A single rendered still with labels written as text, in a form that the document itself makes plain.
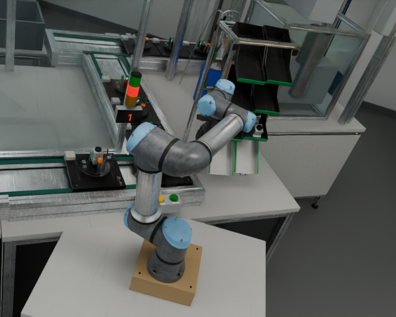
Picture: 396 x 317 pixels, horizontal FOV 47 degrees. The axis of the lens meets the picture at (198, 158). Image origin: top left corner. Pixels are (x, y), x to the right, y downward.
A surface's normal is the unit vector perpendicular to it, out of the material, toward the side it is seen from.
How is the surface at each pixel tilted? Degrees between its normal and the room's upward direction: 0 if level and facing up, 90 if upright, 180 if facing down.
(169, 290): 90
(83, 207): 90
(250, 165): 45
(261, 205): 0
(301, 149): 90
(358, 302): 0
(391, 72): 90
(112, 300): 0
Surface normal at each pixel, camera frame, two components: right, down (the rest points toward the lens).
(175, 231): 0.37, -0.71
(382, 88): -0.12, 0.57
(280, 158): 0.36, 0.63
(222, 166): 0.33, -0.11
